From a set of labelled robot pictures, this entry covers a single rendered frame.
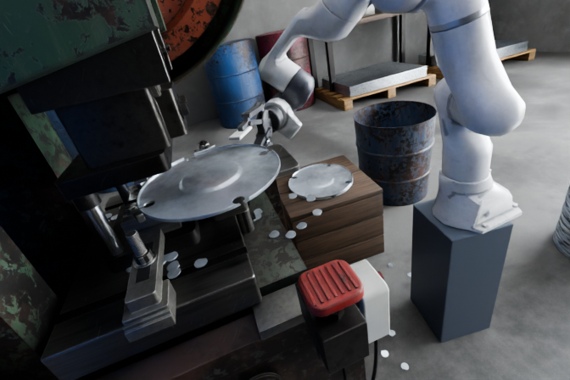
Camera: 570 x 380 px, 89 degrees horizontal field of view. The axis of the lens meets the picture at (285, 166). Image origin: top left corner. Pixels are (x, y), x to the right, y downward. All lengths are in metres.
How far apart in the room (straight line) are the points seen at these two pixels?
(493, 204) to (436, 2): 0.53
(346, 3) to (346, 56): 3.69
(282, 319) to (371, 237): 0.93
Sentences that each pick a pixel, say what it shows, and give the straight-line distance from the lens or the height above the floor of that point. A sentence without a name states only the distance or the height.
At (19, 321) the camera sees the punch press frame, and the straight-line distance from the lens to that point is 0.58.
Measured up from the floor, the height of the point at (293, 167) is 0.78.
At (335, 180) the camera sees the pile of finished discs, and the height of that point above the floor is 0.36.
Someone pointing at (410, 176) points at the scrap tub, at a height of 0.19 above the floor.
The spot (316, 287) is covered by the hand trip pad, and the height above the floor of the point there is 0.76.
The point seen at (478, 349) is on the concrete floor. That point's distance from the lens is 1.26.
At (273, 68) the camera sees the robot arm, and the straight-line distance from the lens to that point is 0.92.
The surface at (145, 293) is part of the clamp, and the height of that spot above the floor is 0.75.
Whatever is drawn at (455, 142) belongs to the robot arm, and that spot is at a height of 0.69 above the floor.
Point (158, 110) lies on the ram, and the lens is 0.51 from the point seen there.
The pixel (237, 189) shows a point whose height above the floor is 0.78.
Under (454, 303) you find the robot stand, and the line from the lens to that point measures 1.10.
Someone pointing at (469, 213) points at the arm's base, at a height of 0.50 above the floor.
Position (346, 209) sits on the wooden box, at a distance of 1.22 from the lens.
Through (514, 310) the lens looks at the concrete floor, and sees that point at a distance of 1.39.
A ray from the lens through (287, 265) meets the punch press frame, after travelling 0.56.
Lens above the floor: 1.05
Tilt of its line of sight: 27 degrees down
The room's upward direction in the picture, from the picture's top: 11 degrees counter-clockwise
